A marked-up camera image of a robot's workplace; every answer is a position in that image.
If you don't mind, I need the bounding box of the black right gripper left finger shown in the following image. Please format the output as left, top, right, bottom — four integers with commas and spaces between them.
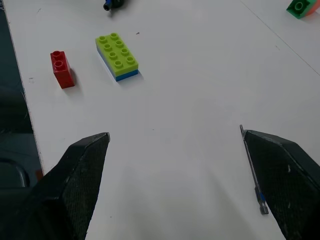
0, 132, 111, 240

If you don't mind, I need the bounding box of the black and blue object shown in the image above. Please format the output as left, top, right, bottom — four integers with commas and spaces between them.
103, 0, 129, 11

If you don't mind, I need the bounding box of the green square toy brick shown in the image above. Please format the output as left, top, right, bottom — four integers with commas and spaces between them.
285, 0, 316, 19

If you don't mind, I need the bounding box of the red tall toy brick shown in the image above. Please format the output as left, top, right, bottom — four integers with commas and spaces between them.
49, 50, 76, 90

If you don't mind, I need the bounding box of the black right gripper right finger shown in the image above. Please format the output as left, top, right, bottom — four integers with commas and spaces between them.
242, 129, 320, 240

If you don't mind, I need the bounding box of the blue flat toy brick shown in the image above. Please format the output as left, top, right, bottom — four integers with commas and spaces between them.
96, 48, 140, 82

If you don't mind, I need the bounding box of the lime green flat toy brick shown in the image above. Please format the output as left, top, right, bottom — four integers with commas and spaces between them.
94, 32, 140, 76

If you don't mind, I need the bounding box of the orange toy brick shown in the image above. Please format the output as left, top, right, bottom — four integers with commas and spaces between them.
303, 2, 320, 18

